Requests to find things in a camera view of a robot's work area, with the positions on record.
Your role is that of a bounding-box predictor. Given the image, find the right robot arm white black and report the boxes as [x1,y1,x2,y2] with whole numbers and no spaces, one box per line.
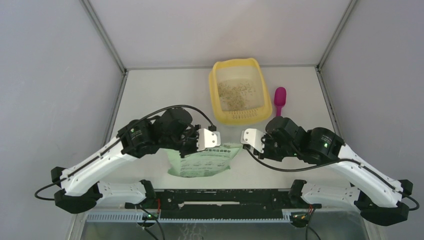
[255,116,413,227]

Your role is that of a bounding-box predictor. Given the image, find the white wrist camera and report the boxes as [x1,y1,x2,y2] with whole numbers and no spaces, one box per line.
[240,128,266,154]
[196,128,221,152]

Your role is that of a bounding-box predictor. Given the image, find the white slotted cable duct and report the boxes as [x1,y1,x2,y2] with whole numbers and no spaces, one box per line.
[85,211,292,223]

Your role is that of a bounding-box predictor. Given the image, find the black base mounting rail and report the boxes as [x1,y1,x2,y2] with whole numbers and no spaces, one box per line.
[124,188,322,220]

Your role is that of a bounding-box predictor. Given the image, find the scattered clean litter grains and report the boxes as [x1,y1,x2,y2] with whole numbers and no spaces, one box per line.
[217,80,256,112]

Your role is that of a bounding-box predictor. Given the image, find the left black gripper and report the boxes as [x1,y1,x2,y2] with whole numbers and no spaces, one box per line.
[160,124,206,159]

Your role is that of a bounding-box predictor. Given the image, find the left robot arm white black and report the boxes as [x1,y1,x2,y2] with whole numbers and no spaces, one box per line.
[51,107,201,214]

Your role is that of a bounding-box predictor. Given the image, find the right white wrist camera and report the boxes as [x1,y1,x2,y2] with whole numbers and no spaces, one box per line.
[240,128,266,154]

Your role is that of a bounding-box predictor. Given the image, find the yellow plastic litter box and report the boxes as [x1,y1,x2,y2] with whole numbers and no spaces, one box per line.
[208,58,273,126]

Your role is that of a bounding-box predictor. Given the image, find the green cat litter bag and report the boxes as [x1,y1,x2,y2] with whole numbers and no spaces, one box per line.
[165,143,242,178]

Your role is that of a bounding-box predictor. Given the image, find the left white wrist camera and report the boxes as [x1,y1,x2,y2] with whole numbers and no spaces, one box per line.
[196,128,221,152]

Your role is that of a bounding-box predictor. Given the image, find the left black camera cable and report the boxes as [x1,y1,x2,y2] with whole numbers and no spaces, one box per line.
[34,104,218,240]

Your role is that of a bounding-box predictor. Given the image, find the pink plastic litter scoop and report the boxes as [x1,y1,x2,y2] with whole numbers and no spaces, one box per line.
[273,87,287,117]

